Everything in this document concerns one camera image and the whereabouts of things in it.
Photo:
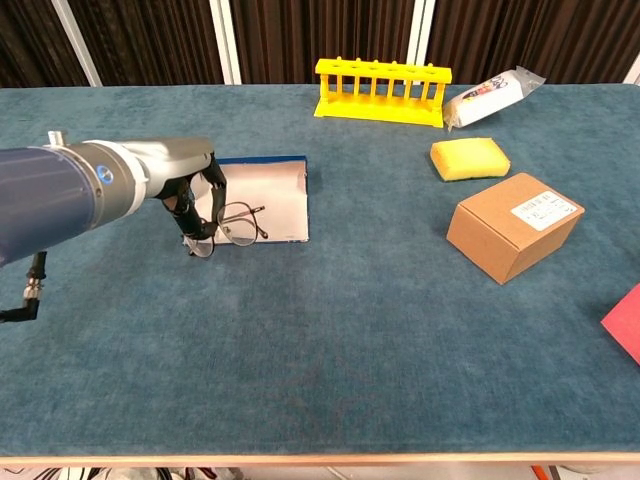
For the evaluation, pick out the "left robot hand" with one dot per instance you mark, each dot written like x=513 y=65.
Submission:
x=175 y=162

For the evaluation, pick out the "wire-frame eyeglasses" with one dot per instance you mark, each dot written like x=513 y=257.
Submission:
x=245 y=235

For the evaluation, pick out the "grey glasses case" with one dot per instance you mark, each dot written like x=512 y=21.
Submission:
x=280 y=200

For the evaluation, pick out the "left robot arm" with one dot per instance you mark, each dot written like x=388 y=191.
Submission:
x=45 y=200

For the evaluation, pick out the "brown cardboard box with label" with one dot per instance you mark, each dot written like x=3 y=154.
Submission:
x=500 y=230

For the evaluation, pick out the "dark pleated curtain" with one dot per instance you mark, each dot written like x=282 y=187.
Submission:
x=310 y=30

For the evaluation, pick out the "yellow test tube rack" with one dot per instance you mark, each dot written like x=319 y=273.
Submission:
x=380 y=107

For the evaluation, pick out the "teal table cloth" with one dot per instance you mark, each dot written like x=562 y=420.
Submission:
x=320 y=325

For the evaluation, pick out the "yellow sponge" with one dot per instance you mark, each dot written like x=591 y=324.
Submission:
x=470 y=157

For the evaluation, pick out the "white plastic packet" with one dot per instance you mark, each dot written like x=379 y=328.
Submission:
x=485 y=102

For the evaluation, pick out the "pink red cube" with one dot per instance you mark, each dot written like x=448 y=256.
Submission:
x=627 y=325

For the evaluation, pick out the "white aluminium frame post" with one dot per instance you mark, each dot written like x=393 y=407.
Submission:
x=420 y=30
x=633 y=75
x=75 y=40
x=225 y=40

